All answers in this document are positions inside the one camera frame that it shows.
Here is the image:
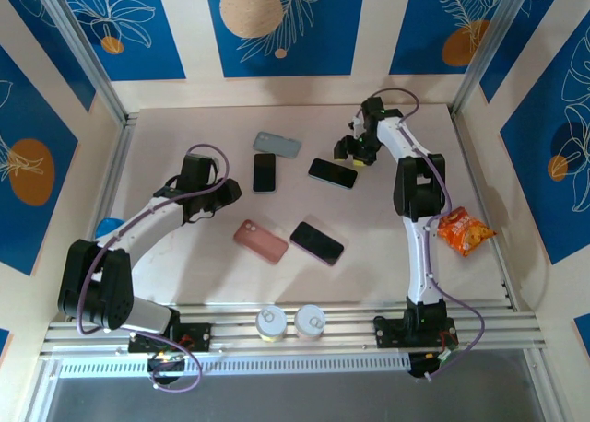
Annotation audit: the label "phone with teal edge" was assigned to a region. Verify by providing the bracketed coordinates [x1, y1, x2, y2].
[307, 157, 360, 191]

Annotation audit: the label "phone with light blue edge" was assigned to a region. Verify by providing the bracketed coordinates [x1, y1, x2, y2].
[252, 152, 278, 195]

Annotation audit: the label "pink phone case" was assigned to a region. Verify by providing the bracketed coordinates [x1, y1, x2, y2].
[232, 218, 290, 265]

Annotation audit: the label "grey phone case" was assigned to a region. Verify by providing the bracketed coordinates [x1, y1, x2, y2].
[253, 131, 303, 159]

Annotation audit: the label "phone with purple edge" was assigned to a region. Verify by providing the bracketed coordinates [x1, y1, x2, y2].
[289, 220, 346, 267]

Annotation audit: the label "white jar with blue lid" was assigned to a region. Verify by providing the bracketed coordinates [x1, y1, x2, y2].
[94, 215, 124, 240]

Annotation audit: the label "orange chip bag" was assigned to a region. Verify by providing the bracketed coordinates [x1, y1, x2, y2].
[436, 206, 500, 258]

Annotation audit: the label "tin can with yellow label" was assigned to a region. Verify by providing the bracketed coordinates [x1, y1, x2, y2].
[254, 305, 288, 344]

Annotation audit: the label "tin can with pink label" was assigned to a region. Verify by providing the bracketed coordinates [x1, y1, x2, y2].
[294, 303, 327, 342]

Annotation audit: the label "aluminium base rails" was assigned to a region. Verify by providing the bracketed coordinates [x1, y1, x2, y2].
[40, 303, 541, 358]

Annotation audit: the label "grey metal sheet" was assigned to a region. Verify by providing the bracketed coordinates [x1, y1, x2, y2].
[43, 370, 544, 422]

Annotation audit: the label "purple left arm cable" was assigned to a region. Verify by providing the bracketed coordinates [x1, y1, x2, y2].
[76, 143, 231, 393]

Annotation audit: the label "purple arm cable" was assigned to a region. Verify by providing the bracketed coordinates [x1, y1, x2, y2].
[76, 143, 231, 393]
[371, 88, 488, 381]

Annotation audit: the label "aluminium side rail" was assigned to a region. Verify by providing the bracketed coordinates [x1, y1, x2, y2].
[68, 111, 140, 309]
[447, 102, 516, 311]

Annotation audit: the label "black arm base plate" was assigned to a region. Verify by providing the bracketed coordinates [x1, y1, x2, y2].
[373, 317, 460, 350]
[127, 322, 214, 354]

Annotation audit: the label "aluminium frame post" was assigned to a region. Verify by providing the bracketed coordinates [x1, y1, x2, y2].
[451, 0, 532, 118]
[32, 0, 129, 124]

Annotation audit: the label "small controller board with wires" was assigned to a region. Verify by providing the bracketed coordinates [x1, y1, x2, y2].
[407, 349, 458, 381]
[146, 350, 190, 387]

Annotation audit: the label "white slotted cable duct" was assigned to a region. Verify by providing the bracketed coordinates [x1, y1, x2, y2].
[58, 353, 413, 381]

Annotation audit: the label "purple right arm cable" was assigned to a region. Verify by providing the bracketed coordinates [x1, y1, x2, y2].
[371, 88, 488, 381]

